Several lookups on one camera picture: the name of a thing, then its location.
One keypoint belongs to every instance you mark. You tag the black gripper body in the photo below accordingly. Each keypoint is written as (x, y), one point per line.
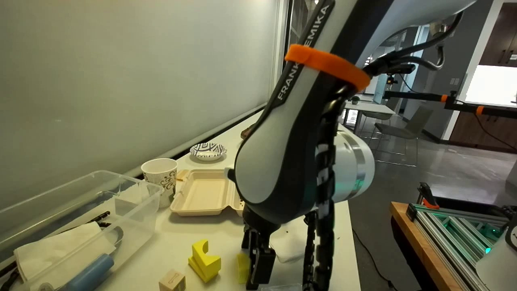
(260, 235)

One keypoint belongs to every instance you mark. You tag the bright white screen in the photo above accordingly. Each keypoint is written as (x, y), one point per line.
(492, 85)

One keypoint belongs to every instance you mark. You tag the notched yellow block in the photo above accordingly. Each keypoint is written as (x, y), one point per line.
(208, 261)

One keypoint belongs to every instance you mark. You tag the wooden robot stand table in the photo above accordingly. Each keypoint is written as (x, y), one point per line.
(425, 253)

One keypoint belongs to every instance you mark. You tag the black rod with orange clips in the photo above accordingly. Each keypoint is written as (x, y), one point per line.
(473, 106)

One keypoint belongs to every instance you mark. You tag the green orange clamp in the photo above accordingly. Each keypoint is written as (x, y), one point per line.
(428, 197)

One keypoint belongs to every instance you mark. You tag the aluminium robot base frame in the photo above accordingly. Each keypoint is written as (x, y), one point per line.
(468, 237)

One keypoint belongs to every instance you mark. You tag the blue marker tube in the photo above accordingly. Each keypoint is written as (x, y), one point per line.
(90, 273)

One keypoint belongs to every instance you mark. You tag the flat yellow rectangular block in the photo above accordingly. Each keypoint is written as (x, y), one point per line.
(198, 274)

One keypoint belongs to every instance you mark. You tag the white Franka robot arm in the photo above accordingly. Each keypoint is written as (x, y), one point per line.
(284, 151)

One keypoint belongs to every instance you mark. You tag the blue white patterned bowl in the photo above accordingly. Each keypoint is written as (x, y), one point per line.
(206, 153)

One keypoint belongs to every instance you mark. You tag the wooden cube with print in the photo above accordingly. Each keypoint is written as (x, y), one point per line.
(171, 282)

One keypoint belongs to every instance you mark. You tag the beige clamshell food container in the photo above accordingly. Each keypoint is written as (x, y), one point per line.
(203, 193)

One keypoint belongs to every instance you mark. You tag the white crumpled tissue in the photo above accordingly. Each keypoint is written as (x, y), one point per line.
(58, 252)

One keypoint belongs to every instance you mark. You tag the patterned paper cup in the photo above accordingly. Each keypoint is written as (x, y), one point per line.
(158, 176)

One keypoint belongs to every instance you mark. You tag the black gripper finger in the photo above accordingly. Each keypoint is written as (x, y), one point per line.
(263, 269)
(249, 265)

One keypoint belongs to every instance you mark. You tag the clear plastic bin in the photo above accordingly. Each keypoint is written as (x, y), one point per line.
(134, 208)

